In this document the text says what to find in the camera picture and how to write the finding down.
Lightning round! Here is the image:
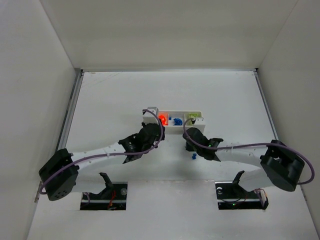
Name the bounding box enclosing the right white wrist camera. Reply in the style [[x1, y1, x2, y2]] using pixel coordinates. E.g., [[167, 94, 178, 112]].
[[191, 117, 206, 134]]

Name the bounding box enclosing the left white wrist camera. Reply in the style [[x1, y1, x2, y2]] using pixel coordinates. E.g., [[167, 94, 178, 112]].
[[142, 107, 159, 124]]

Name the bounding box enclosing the white three-compartment tray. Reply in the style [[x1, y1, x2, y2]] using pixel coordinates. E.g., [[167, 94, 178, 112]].
[[157, 110, 206, 135]]

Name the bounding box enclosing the green lego brick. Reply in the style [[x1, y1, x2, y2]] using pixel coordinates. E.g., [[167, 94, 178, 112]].
[[188, 112, 201, 118]]

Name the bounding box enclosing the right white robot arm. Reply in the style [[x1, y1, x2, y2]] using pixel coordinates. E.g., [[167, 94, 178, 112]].
[[182, 127, 305, 192]]

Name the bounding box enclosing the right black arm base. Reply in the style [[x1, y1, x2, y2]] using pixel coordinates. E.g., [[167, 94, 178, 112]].
[[214, 170, 269, 210]]

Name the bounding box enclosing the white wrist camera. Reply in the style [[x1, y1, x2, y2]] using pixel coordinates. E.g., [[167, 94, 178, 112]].
[[191, 117, 206, 134], [142, 107, 159, 124]]

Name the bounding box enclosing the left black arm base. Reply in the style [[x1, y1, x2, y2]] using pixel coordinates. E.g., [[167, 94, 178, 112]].
[[80, 172, 128, 211]]

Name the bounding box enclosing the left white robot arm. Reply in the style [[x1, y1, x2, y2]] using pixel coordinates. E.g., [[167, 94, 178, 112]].
[[38, 123, 165, 201]]

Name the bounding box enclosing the orange dome lego piece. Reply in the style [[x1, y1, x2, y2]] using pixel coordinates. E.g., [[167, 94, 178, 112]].
[[158, 114, 168, 126]]

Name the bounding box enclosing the blue arch lego piece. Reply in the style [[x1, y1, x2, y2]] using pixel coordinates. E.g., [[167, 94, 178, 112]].
[[173, 118, 183, 126]]

